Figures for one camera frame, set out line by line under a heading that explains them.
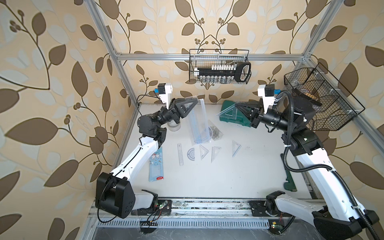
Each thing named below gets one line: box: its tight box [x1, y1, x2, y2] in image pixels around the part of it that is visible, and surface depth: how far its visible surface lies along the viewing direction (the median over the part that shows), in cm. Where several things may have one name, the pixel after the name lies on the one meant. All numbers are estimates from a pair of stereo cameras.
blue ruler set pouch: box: [149, 147, 164, 182], surface depth 90 cm
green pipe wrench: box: [280, 153, 298, 192], surface depth 82 cm
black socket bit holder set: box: [193, 61, 252, 83], surface depth 86 cm
